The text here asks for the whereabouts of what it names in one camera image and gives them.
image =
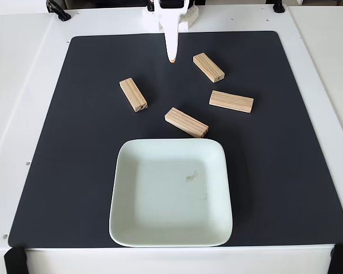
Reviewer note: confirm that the wooden block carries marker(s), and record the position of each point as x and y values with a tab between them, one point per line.
231	101
208	67
186	122
133	94

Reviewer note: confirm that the pale green square plate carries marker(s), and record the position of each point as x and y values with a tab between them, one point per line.
171	194

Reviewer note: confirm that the black table clamp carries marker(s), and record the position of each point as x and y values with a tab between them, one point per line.
151	5
58	11
278	7

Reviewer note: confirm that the black rubber mat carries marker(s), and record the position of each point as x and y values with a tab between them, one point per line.
74	142

